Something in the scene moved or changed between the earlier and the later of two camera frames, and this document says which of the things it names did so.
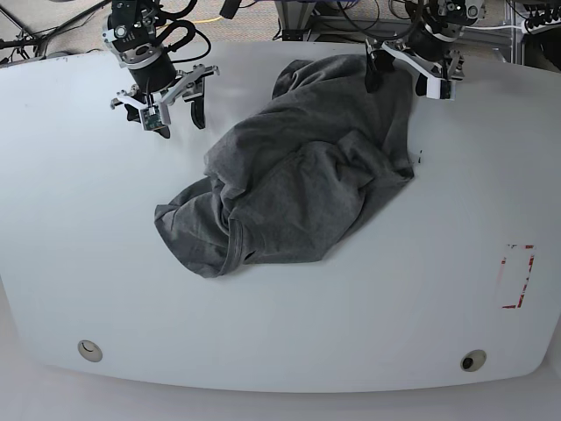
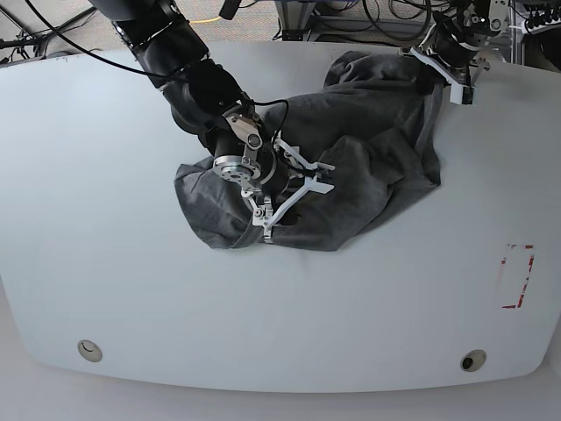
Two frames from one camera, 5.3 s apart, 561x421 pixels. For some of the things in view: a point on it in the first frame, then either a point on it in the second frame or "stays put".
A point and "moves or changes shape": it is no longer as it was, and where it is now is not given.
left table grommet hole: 89,350 stays put
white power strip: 541,20 stays put
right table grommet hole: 473,360 stays put
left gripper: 152,76 → 269,176
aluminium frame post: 295,17 stays put
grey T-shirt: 288,187 moves or changes shape
